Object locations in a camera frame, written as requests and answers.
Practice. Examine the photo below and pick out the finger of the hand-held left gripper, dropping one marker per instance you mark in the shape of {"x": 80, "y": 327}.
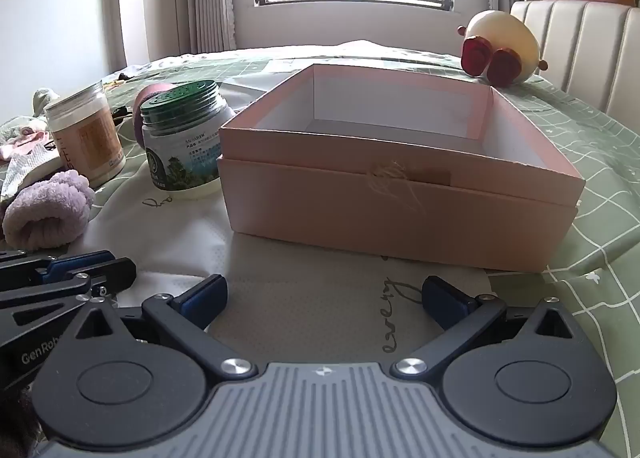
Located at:
{"x": 75, "y": 262}
{"x": 116, "y": 272}

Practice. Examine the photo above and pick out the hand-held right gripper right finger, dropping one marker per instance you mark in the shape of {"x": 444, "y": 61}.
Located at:
{"x": 444, "y": 302}

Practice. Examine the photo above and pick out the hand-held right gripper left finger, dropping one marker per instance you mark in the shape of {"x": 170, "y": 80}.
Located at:
{"x": 206, "y": 299}

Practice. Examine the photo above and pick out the purple fluffy sock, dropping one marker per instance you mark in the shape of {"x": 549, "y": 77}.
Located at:
{"x": 47, "y": 210}

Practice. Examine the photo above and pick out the pink cardboard box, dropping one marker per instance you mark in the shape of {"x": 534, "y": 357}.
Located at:
{"x": 380, "y": 208}

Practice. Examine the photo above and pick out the dusty pink soft roll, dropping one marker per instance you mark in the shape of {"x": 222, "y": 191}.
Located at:
{"x": 142, "y": 107}

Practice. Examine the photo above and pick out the white patterned cloth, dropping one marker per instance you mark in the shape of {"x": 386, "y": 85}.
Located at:
{"x": 22, "y": 170}

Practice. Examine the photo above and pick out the beige jar with clear lid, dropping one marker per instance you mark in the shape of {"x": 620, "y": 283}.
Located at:
{"x": 90, "y": 137}

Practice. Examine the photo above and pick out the pink cloth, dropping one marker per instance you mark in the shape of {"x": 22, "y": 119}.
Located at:
{"x": 20, "y": 142}

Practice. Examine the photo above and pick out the green lid white jar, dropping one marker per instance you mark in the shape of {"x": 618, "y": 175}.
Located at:
{"x": 182, "y": 147}

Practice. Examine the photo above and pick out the grey-green fluffy sock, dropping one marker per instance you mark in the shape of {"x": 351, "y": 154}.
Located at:
{"x": 44, "y": 100}

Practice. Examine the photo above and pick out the green checked quilt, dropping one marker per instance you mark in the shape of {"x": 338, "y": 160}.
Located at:
{"x": 605, "y": 198}

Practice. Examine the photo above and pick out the cream plush toy red feet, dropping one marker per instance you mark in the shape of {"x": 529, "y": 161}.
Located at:
{"x": 505, "y": 35}

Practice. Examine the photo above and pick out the cream padded headboard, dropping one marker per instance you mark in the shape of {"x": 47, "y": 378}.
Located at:
{"x": 585, "y": 47}

